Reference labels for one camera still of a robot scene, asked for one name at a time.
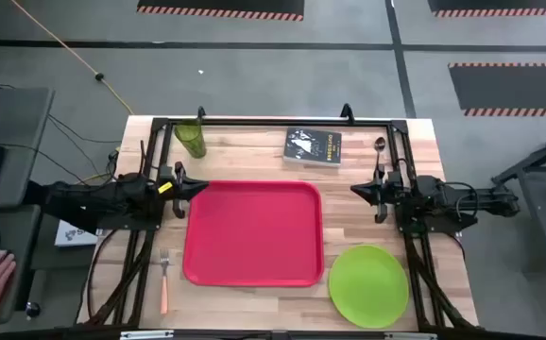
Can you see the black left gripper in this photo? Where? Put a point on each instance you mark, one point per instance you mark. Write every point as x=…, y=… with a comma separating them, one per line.
x=179, y=189

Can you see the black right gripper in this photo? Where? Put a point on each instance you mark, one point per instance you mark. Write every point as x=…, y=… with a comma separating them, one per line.
x=382, y=191

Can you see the green translucent faceted cup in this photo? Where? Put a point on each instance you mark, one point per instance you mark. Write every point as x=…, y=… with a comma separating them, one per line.
x=192, y=139

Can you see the metal spoon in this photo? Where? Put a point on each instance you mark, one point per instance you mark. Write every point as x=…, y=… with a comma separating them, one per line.
x=380, y=144

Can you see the red plastic tray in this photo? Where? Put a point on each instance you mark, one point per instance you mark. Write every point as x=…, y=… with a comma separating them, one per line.
x=254, y=236

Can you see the green round plate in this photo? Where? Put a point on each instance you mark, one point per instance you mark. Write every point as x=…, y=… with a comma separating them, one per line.
x=368, y=286

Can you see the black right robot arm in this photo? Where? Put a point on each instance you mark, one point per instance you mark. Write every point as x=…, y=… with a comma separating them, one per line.
x=443, y=193

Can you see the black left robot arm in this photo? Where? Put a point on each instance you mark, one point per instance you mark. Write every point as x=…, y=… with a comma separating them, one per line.
x=126, y=191

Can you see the black paperback book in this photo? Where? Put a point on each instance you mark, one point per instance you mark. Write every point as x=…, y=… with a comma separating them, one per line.
x=313, y=147

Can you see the white printed box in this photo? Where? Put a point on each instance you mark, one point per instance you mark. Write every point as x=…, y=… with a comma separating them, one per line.
x=72, y=236

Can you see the grey metal stand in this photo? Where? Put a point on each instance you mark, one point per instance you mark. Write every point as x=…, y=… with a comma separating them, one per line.
x=537, y=189

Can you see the grey desk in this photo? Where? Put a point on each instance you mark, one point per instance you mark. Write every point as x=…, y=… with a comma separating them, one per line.
x=22, y=236
x=13, y=127

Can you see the black hazard-striped floor mat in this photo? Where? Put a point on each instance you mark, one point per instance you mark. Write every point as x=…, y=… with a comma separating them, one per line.
x=221, y=7
x=504, y=5
x=514, y=87

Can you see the black round knob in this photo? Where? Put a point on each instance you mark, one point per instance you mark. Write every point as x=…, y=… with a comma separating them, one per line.
x=32, y=309

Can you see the black frame bracket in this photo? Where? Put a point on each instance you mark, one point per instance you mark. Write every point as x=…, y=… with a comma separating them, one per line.
x=347, y=113
x=200, y=113

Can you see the black metal table frame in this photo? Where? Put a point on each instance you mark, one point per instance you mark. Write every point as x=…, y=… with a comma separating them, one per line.
x=278, y=122

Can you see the silver metal bracket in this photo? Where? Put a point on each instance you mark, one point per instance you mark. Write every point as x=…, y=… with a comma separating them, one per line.
x=146, y=335
x=410, y=336

